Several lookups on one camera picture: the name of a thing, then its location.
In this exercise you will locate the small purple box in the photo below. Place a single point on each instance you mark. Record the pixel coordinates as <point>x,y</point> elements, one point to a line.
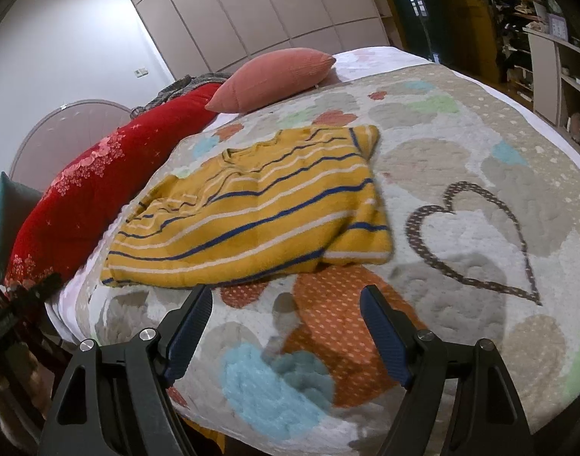
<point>558,26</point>

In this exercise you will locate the teal pillow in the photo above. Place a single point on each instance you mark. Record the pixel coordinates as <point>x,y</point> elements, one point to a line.
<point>9,213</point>

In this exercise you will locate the arched white headboard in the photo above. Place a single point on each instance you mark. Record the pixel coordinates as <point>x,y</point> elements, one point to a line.
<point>57,137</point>

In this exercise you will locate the glossy beige wardrobe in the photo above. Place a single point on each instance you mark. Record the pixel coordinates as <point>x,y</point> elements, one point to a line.
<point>252,9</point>

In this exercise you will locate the heart print quilt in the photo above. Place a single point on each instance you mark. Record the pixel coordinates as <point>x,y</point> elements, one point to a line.
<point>461,161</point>

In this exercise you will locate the red floral bolster pillow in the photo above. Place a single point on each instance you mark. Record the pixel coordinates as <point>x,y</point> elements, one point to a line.
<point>104,166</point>

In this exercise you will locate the grey plaid cloth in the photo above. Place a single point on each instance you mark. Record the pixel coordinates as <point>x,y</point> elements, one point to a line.
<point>185,83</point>

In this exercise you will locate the white shelf unit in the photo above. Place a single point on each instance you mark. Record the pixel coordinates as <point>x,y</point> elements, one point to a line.
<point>544,71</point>

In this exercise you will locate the pile of clothes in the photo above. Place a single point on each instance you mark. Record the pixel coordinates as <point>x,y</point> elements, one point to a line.
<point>513,19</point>

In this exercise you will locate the pink ribbed pillow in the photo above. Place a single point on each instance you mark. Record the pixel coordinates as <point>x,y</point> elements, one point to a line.
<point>271,78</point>

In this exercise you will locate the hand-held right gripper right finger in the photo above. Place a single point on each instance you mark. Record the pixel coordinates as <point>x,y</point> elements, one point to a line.
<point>382,337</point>

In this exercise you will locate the white bed sheet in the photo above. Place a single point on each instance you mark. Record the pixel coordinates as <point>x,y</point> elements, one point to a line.
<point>380,59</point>

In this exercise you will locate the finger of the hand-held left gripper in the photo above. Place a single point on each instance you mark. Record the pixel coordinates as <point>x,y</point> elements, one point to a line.
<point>43,287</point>

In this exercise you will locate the yellow striped shirt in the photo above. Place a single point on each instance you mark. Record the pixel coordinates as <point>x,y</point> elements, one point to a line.
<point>252,213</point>

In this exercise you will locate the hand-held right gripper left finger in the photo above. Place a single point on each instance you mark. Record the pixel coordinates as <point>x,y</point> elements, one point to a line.
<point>190,337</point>

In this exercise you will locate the dark wooden furniture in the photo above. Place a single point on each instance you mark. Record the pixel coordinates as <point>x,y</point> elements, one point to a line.
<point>19,380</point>

